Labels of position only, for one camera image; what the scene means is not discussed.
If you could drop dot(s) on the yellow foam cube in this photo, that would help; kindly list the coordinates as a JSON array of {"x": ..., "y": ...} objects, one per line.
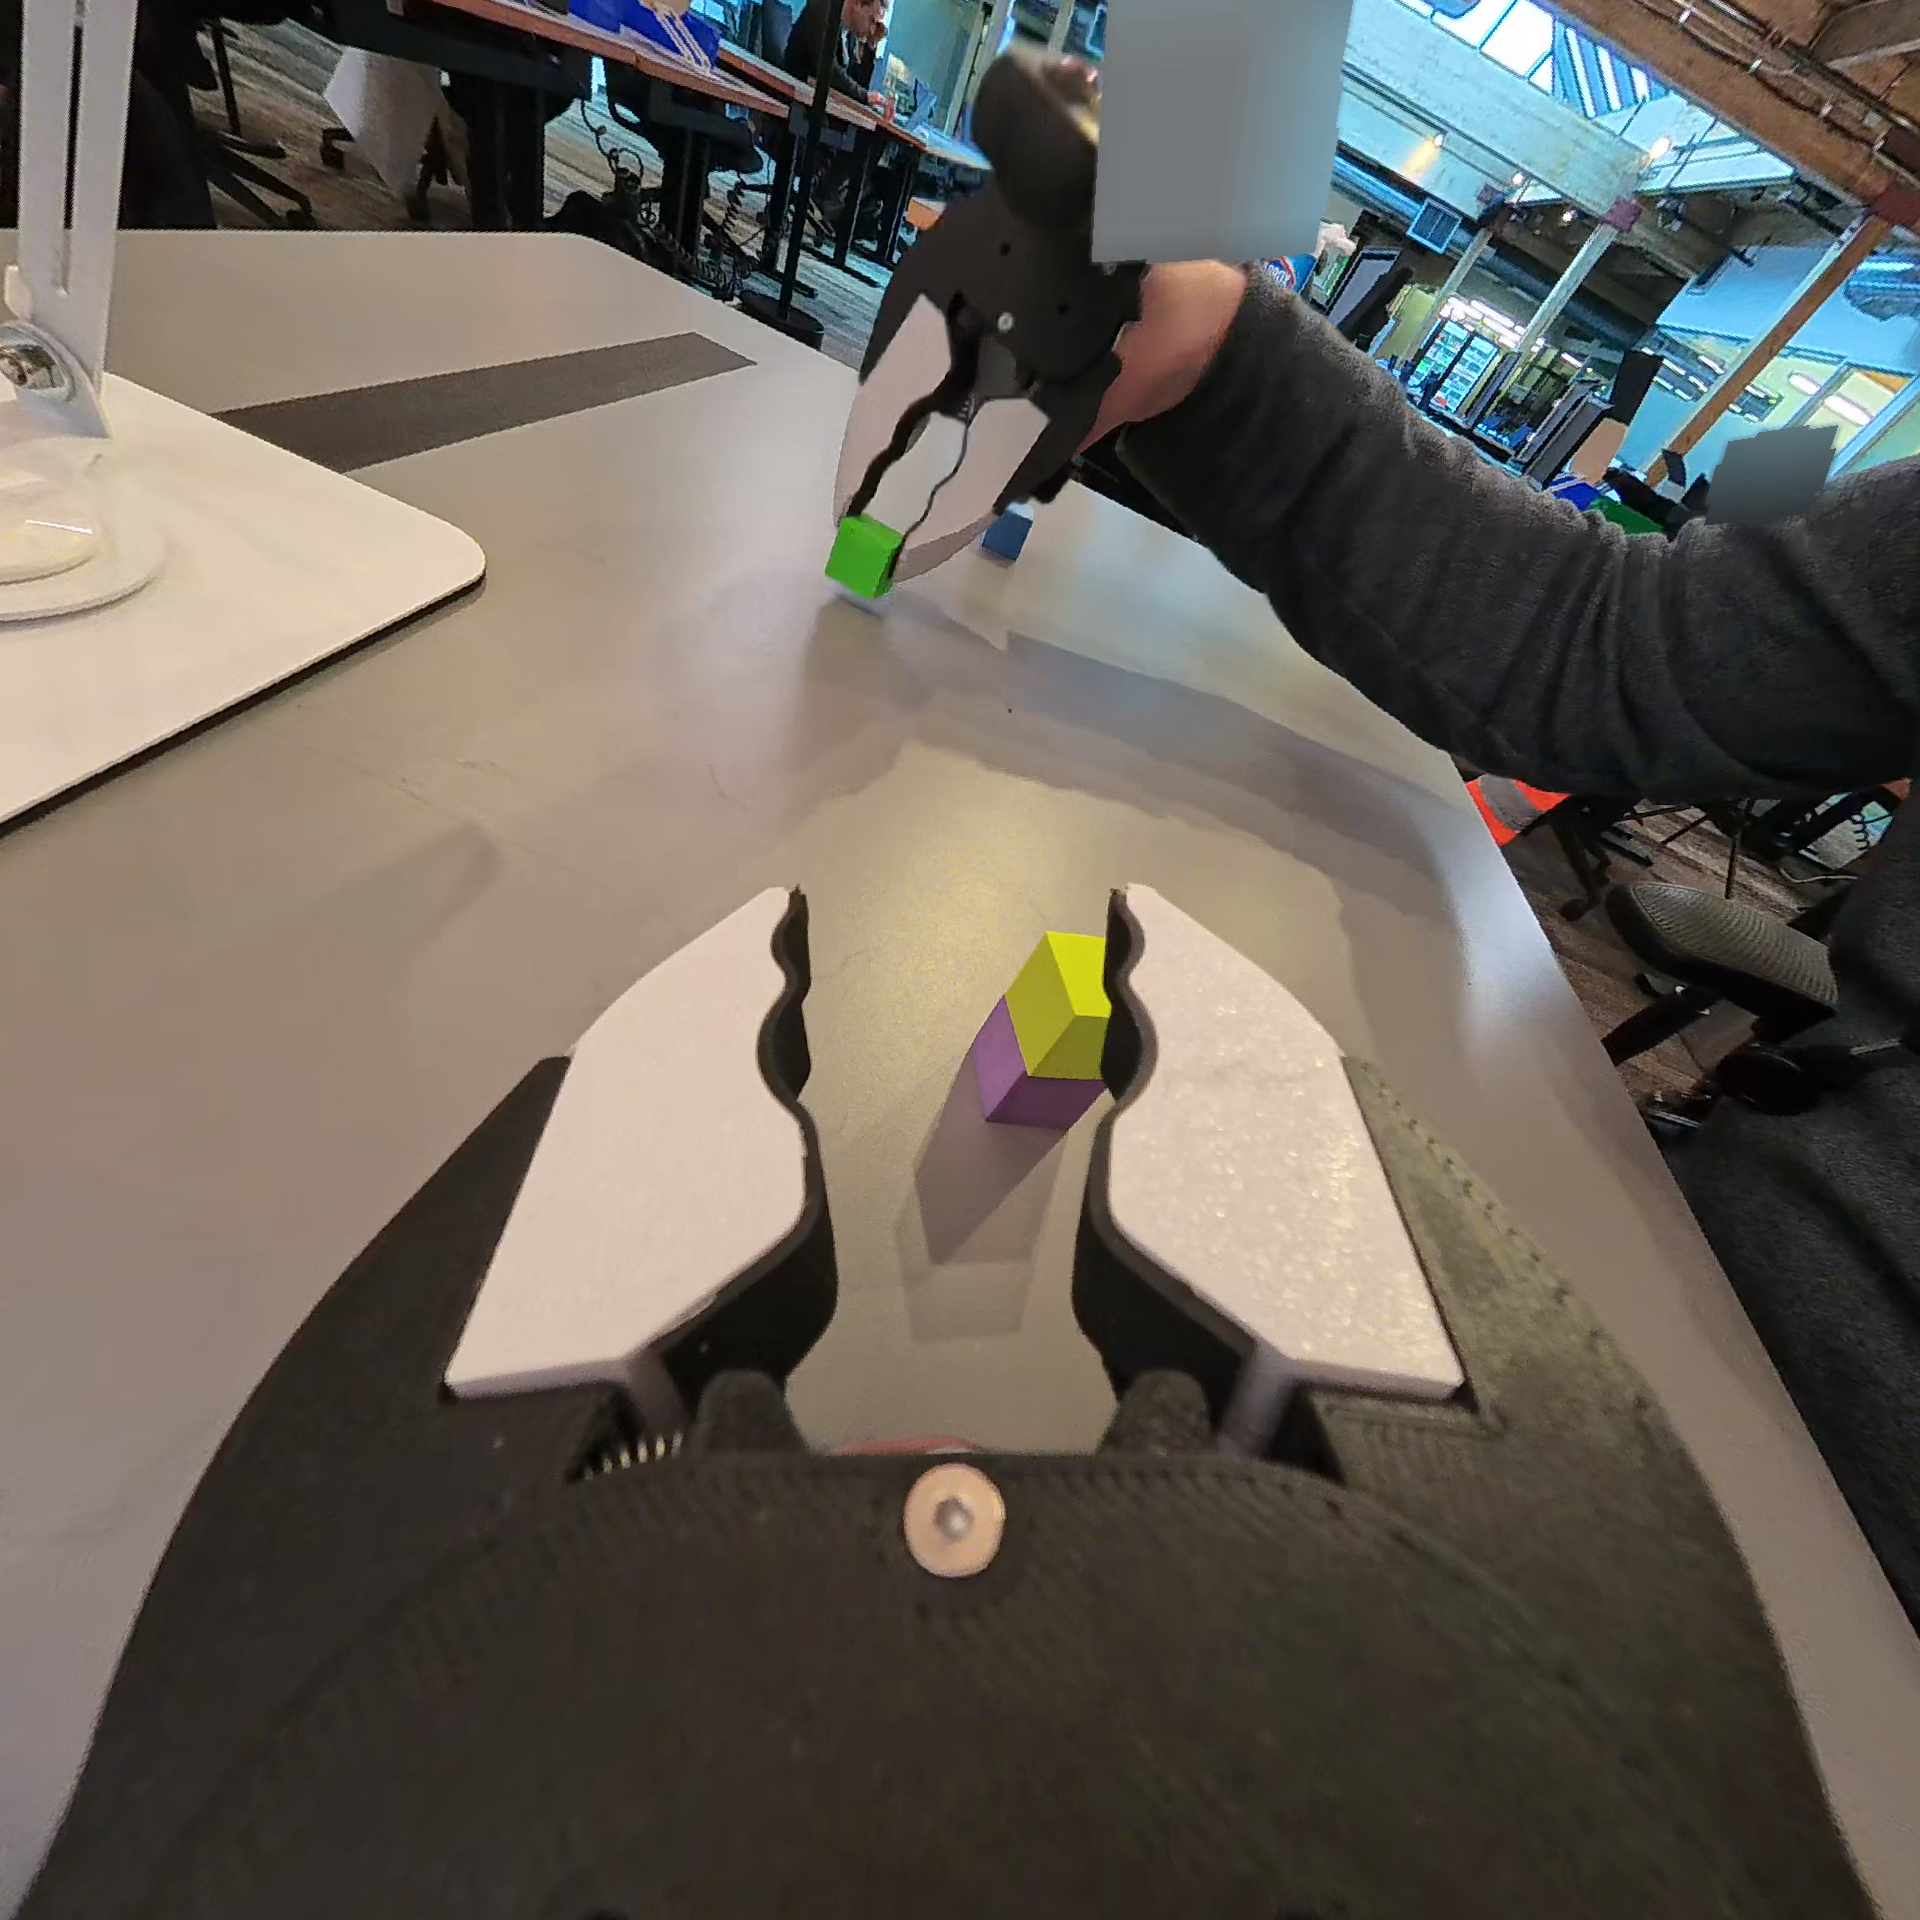
[{"x": 1061, "y": 1005}]

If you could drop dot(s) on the person's torso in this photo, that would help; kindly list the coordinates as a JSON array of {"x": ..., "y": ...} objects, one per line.
[{"x": 1823, "y": 1275}]

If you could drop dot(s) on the person's right forearm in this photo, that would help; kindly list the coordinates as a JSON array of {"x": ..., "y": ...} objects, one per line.
[{"x": 1516, "y": 599}]

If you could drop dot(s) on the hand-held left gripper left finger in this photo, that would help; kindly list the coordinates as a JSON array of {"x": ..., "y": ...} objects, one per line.
[{"x": 661, "y": 1142}]

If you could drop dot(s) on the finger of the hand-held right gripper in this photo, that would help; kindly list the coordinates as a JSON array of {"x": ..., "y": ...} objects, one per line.
[
  {"x": 975, "y": 480},
  {"x": 893, "y": 411}
]

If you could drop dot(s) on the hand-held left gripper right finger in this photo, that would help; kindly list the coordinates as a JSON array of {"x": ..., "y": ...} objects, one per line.
[{"x": 1277, "y": 1171}]

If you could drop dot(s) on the white stand base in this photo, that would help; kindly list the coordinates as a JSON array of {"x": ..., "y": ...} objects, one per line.
[{"x": 196, "y": 586}]

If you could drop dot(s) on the person's right hand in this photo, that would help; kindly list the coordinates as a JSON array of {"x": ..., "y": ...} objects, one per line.
[{"x": 1179, "y": 352}]

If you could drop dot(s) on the black office chair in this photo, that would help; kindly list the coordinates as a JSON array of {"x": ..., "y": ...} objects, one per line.
[{"x": 1725, "y": 975}]

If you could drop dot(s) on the long office desk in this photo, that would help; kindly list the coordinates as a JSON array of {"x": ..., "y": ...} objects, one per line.
[{"x": 722, "y": 67}]

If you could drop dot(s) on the orange traffic cone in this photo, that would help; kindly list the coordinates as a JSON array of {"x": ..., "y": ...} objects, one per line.
[{"x": 1516, "y": 809}]

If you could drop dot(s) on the purple foam cube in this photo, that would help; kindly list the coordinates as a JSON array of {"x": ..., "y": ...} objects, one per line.
[{"x": 1028, "y": 1083}]

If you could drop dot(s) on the green foam cube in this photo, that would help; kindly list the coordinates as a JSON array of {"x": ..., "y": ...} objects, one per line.
[{"x": 862, "y": 551}]

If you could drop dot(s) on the blue foam cube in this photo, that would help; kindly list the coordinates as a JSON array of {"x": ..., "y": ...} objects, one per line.
[{"x": 1009, "y": 530}]

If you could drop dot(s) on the white stand post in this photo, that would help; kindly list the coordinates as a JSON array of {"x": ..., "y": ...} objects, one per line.
[{"x": 63, "y": 210}]

